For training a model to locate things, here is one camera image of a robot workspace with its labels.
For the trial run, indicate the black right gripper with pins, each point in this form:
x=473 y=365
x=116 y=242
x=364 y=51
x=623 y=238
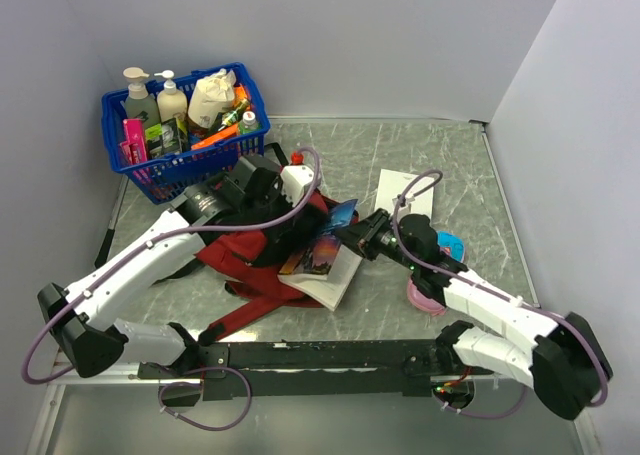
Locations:
x=361 y=234

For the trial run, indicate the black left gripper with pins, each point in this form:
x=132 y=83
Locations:
x=276 y=190

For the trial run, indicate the red backpack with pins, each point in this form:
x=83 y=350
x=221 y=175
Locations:
x=255 y=255

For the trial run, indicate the Jane Eyre book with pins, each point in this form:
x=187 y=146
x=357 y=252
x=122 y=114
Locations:
x=324 y=269

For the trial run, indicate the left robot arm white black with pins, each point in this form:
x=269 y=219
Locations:
x=84 y=318

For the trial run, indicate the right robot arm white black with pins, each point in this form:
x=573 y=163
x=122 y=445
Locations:
x=558 y=357

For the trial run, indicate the beige cloth bag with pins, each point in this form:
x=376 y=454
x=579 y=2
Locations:
x=213 y=95

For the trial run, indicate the green glass bottle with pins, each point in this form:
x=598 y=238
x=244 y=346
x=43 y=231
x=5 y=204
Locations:
x=236 y=113

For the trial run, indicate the dark green box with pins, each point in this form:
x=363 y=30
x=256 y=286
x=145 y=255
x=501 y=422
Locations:
x=167 y=138

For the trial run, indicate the cream pump bottle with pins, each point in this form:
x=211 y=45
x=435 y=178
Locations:
x=172 y=102

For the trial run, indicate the pink box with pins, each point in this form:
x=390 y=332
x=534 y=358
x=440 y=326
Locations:
x=133 y=147

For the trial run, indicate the grey-green pump bottle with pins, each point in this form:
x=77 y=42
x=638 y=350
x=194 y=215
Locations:
x=140 y=104

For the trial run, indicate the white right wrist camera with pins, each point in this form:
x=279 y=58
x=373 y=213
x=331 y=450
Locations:
x=403 y=203

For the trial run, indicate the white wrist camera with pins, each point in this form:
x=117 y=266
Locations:
x=296 y=180
x=403 y=203

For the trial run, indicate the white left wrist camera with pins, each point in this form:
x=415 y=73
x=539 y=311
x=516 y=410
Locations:
x=296 y=180

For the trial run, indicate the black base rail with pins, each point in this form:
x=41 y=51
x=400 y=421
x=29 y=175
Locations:
x=407 y=367

